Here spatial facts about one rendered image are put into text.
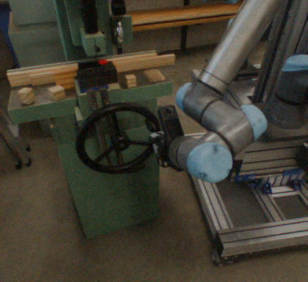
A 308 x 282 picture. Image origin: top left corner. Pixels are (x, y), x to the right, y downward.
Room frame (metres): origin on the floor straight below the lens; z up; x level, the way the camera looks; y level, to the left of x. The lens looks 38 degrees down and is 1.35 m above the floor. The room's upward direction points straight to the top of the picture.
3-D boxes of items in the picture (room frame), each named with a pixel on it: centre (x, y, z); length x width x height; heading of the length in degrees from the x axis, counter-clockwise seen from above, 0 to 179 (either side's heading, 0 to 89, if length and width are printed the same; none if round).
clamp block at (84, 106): (0.77, 0.19, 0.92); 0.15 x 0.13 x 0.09; 110
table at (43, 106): (0.85, 0.22, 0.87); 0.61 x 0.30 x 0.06; 110
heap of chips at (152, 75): (0.95, 0.00, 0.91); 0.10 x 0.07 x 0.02; 20
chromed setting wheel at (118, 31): (1.13, 0.16, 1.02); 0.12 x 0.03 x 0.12; 20
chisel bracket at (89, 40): (0.98, 0.23, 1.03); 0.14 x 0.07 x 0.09; 20
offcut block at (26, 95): (0.75, 0.44, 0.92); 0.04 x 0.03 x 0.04; 167
